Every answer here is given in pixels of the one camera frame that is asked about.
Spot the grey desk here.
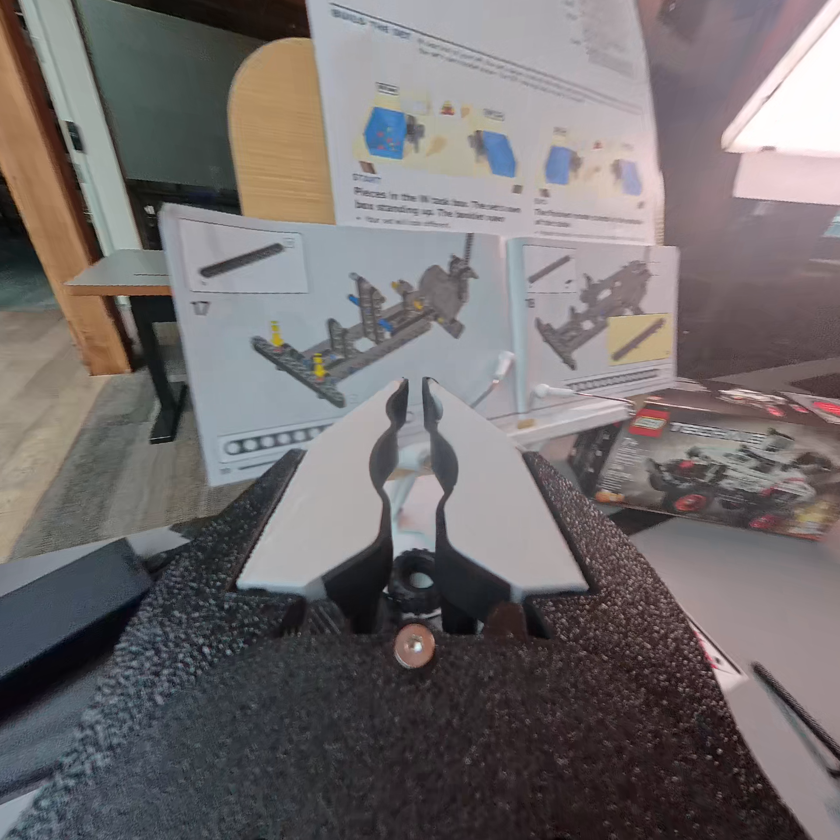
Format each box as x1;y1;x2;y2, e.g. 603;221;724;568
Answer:
0;518;840;840

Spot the wooden door frame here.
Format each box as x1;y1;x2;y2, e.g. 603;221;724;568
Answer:
0;0;132;378

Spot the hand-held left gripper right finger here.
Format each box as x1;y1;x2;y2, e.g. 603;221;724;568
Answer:
420;377;591;634

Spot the printed task sheet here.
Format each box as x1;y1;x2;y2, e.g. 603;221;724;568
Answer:
305;0;665;238

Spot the open instruction booklet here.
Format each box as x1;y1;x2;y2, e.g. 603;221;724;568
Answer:
159;202;680;487

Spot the toy set box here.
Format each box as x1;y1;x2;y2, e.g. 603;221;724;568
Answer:
567;377;840;542

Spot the black toy tyre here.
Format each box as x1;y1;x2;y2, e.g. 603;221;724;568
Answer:
390;550;437;601

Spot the bright studio light panel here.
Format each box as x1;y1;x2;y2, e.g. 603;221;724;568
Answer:
721;0;840;206

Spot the toy sticker sheet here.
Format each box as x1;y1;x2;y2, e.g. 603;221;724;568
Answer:
686;620;746;690

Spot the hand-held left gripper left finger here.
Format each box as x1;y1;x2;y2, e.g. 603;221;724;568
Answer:
235;377;412;632

